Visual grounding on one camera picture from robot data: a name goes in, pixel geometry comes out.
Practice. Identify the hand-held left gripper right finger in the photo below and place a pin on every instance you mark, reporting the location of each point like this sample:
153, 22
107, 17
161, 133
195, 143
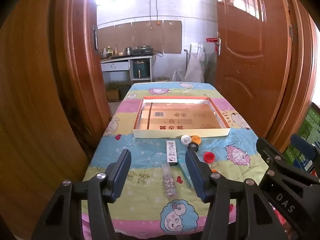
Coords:
197, 177

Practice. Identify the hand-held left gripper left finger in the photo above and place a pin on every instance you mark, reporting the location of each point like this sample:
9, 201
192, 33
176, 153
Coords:
121, 177

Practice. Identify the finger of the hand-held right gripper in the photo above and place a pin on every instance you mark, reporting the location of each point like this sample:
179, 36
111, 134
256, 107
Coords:
302, 147
265, 150

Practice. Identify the teal lighter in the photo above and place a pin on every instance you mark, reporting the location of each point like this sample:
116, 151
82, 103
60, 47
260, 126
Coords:
185, 177

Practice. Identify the red bottle cap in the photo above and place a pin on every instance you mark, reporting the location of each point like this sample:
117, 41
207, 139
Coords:
209, 157

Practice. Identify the clear floral lighter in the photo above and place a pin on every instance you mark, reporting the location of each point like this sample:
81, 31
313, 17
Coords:
169, 180

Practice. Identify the black bottle cap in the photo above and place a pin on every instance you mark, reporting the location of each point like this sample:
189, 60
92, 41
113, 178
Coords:
193, 147

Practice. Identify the white printed lighter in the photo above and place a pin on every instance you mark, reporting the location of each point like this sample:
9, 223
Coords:
171, 152

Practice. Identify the white bottle cap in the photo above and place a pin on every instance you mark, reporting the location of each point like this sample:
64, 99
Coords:
186, 140

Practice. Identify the shallow orange-rimmed cardboard box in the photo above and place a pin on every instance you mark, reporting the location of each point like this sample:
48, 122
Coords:
175, 120

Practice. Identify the green printed carton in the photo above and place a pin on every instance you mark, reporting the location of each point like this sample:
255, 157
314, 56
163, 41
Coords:
308, 122

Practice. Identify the cartoon sheep printed blanket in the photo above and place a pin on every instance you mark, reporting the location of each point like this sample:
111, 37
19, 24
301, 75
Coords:
140, 152

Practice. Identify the wooden plant crate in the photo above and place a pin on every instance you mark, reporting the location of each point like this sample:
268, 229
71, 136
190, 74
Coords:
112, 95

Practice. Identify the dark planter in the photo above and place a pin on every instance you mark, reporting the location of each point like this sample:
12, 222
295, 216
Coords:
124, 92

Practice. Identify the brown wooden door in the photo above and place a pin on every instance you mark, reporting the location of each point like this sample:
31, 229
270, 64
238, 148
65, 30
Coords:
250, 55

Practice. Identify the white plastic bag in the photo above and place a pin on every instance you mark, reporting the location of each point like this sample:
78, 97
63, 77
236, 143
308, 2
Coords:
178, 77

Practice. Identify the round basin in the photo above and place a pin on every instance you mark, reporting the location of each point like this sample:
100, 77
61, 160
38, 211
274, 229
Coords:
161, 79

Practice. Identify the white woven sack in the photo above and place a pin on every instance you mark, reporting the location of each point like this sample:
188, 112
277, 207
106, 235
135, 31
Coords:
195, 67

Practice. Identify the green air fryer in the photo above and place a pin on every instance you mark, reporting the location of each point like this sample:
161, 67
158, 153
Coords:
140, 70

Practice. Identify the white kitchen counter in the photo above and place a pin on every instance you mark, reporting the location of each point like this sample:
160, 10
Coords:
115, 66

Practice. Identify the metal door hinge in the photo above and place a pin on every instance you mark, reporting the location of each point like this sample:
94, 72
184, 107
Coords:
290, 30

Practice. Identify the red ribbon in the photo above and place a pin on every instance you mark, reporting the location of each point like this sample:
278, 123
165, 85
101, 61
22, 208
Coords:
211, 40

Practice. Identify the metal pot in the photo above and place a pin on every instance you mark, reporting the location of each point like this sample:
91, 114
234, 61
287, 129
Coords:
106, 55

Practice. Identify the steel kettle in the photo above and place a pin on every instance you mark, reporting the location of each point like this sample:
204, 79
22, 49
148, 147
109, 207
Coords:
127, 51

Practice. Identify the black gas stove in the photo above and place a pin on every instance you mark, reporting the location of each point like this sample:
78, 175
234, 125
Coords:
142, 52

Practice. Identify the tall oil bottle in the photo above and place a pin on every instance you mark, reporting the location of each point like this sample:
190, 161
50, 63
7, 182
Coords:
116, 49

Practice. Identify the metal strike plate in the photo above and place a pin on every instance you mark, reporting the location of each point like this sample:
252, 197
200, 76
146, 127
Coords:
95, 40

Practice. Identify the metal wall pipe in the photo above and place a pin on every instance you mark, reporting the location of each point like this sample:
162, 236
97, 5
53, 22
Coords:
186, 60

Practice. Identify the wooden door frame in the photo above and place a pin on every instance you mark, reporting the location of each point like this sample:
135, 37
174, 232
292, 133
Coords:
80, 55

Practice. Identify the cardboard wall sheets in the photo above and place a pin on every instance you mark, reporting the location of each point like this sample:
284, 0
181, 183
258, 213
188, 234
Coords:
145, 35

